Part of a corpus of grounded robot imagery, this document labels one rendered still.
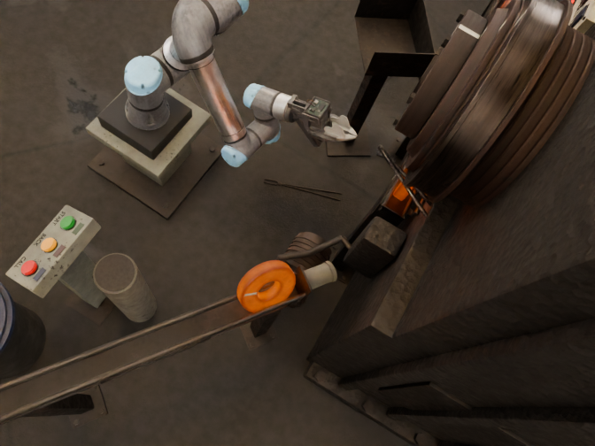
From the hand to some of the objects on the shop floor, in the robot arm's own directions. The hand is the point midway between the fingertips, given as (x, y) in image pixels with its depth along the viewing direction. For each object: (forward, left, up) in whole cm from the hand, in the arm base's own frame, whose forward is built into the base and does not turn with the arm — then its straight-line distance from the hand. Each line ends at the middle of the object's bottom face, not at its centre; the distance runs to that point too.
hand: (352, 136), depth 142 cm
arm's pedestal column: (-67, -4, -77) cm, 102 cm away
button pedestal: (-53, -62, -80) cm, 114 cm away
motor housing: (+8, -28, -76) cm, 82 cm away
